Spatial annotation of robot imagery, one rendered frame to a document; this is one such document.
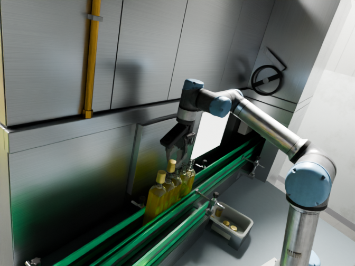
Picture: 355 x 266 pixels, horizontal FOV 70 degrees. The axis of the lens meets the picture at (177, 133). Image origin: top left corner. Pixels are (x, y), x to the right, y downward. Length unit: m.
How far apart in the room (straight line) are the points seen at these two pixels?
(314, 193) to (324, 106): 2.82
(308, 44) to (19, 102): 1.65
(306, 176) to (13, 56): 0.79
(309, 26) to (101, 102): 1.44
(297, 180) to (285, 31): 1.30
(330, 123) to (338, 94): 0.35
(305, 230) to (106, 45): 0.81
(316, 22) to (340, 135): 1.90
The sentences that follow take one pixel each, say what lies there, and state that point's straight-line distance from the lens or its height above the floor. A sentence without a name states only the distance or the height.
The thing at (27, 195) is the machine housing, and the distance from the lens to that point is 0.87.
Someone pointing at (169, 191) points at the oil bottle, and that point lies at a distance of 1.11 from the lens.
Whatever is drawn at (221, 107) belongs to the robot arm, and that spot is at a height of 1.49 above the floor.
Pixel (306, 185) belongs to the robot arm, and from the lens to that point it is 0.81.
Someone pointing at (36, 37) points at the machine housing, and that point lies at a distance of 0.71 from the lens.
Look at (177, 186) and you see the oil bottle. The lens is 1.15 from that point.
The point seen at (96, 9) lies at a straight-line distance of 0.76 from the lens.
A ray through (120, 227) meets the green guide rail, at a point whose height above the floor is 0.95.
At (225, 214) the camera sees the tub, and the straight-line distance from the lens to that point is 1.55.
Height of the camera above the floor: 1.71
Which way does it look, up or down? 22 degrees down
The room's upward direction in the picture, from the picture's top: 13 degrees clockwise
